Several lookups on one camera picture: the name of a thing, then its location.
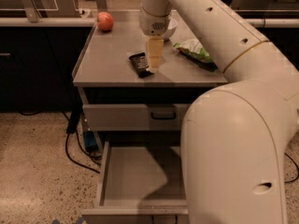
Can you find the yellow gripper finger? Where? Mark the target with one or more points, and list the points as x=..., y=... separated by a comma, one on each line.
x=147, y=52
x=156, y=44

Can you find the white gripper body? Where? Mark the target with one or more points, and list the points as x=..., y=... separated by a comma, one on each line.
x=153, y=24

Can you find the black rxbar chocolate bar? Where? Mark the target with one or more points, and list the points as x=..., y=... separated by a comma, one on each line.
x=139, y=63

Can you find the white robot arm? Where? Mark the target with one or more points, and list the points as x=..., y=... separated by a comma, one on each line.
x=233, y=137

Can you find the grey drawer cabinet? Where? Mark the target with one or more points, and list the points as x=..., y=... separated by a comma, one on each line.
x=117, y=99

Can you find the closed top drawer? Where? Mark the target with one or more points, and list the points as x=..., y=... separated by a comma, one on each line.
x=136, y=117

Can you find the open middle drawer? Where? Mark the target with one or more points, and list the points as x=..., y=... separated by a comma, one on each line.
x=138, y=181

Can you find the white ceramic bowl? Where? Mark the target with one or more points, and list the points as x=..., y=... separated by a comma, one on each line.
x=172, y=26

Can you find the green chip bag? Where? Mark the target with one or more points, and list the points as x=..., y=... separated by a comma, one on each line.
x=194, y=51

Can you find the red apple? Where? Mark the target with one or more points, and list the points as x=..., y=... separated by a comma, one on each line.
x=105, y=21

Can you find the blue power adapter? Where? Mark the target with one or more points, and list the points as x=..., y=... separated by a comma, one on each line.
x=89, y=140

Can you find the black top drawer handle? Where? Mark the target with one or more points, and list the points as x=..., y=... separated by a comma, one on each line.
x=163, y=116

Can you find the black drawer handle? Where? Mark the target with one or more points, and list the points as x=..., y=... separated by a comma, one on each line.
x=164, y=219
x=163, y=116

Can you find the grey metal post left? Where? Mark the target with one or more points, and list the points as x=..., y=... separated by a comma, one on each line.
x=30, y=11

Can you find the black middle drawer handle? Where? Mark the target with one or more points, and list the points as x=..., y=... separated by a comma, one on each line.
x=164, y=219

